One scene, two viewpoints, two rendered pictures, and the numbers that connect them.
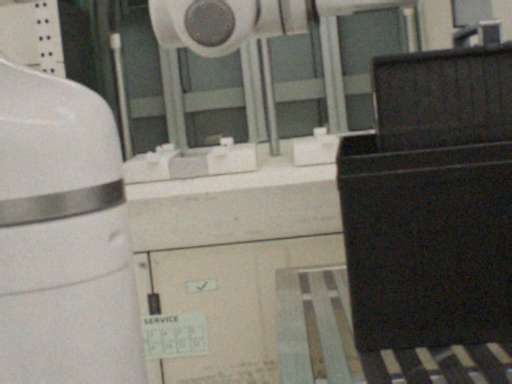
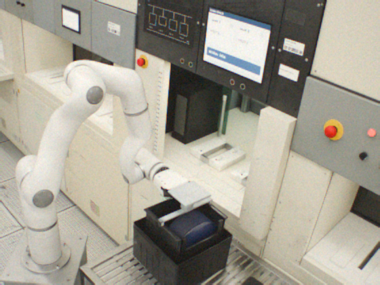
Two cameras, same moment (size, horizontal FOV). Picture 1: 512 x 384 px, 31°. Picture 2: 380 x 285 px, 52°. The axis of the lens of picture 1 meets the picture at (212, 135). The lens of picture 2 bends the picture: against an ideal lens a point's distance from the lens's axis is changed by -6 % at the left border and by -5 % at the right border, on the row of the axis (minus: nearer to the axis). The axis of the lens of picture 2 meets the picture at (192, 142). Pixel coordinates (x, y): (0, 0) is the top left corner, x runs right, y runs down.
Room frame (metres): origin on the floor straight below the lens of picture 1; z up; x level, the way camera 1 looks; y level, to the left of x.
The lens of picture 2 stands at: (-0.02, -0.97, 1.98)
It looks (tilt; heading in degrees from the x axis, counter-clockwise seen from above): 30 degrees down; 37
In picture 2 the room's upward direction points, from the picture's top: 7 degrees clockwise
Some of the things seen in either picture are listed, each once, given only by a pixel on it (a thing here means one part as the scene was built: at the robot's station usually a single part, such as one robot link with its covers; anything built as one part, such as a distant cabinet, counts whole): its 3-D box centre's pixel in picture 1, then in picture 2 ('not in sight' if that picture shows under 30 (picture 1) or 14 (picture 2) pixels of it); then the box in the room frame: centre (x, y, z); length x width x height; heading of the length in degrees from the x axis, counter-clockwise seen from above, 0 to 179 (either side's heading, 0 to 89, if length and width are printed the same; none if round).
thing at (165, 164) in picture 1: (193, 158); (218, 152); (1.51, 0.04, 0.89); 0.22 x 0.21 x 0.04; 176
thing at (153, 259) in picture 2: (484, 217); (180, 245); (0.90, -0.26, 0.85); 0.28 x 0.28 x 0.17; 81
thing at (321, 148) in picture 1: (356, 141); (259, 176); (1.50, -0.23, 0.89); 0.22 x 0.21 x 0.04; 176
